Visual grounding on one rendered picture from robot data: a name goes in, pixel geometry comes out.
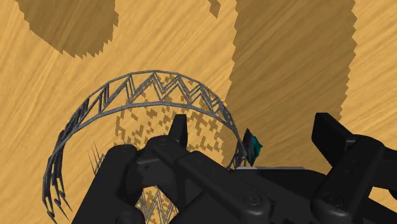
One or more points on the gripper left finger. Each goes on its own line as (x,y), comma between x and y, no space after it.
(198,173)

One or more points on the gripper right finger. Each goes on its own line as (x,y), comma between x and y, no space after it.
(347,173)

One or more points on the small teal object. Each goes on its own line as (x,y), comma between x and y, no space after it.
(252,147)

